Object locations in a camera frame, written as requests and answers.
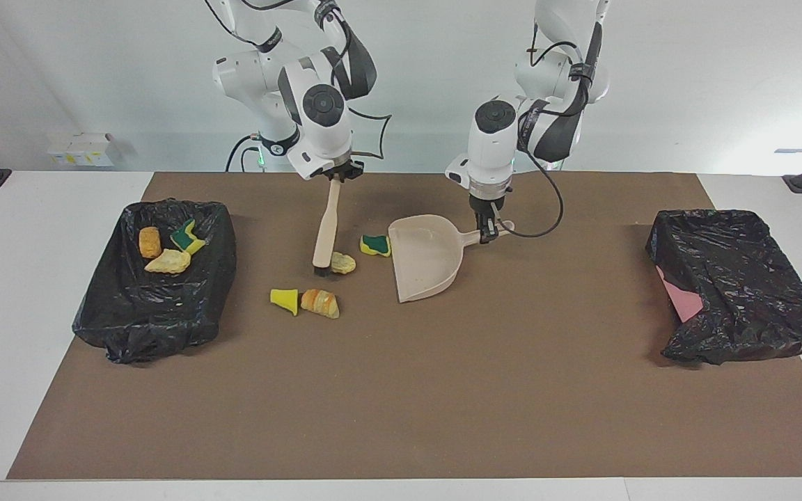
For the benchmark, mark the tan cork-like lump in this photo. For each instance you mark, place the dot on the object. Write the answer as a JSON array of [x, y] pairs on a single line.
[[150, 241]]

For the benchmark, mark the white box with yellow labels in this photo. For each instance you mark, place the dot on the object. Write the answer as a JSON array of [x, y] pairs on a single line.
[[84, 149]]

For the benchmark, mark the pink plastic bin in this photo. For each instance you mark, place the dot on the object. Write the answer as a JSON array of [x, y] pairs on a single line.
[[683, 306]]

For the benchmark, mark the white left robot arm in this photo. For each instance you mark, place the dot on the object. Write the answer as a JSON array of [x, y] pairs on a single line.
[[495, 146]]

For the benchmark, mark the beige plastic dustpan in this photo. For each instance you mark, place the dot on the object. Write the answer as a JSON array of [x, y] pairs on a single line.
[[425, 261]]

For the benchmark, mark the plain yellow sponge wedge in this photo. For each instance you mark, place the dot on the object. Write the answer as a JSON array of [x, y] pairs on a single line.
[[285, 300]]

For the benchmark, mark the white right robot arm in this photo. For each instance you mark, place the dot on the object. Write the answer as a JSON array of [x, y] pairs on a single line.
[[321, 118]]

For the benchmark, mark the brown paper table mat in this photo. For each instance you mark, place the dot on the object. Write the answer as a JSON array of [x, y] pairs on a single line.
[[401, 417]]

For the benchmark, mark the black bag lined bin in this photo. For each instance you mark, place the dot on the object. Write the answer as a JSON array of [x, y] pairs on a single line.
[[150, 306]]

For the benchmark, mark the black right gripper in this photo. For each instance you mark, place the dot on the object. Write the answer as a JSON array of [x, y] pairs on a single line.
[[342, 168]]

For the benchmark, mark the orange beige striped chunk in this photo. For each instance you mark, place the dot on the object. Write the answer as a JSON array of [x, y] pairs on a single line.
[[321, 303]]

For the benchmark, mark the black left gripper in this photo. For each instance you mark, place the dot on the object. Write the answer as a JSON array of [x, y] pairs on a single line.
[[488, 202]]

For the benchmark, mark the crumpled black trash bag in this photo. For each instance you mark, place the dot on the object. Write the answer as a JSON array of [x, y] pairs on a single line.
[[749, 292]]

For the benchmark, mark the cream foam chunk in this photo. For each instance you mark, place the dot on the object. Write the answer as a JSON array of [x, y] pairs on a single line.
[[344, 263], [168, 262]]

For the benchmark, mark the curved yellow green sponge piece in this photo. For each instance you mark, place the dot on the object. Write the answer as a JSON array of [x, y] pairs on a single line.
[[189, 239]]

